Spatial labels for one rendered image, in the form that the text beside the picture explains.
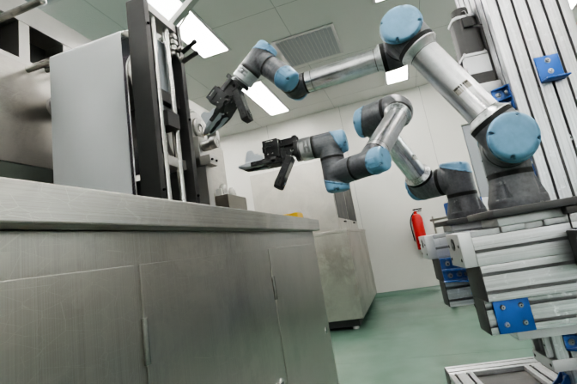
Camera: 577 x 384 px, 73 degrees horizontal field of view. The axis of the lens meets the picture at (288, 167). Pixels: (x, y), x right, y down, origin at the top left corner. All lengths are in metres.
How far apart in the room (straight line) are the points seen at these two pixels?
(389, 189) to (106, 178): 4.90
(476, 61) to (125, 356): 1.40
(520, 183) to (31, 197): 1.08
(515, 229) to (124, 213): 0.96
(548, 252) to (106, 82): 1.21
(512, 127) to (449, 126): 4.78
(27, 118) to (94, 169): 0.30
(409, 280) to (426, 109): 2.38
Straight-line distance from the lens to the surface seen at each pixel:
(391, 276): 5.67
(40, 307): 0.45
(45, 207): 0.43
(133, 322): 0.54
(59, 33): 1.53
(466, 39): 1.60
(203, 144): 1.27
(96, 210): 0.47
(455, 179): 1.68
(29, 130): 1.30
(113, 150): 1.06
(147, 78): 0.95
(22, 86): 1.34
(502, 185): 1.20
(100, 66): 1.16
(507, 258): 1.17
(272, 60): 1.29
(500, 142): 1.06
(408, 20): 1.17
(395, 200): 5.65
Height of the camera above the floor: 0.80
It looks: 12 degrees up
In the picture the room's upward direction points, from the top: 9 degrees counter-clockwise
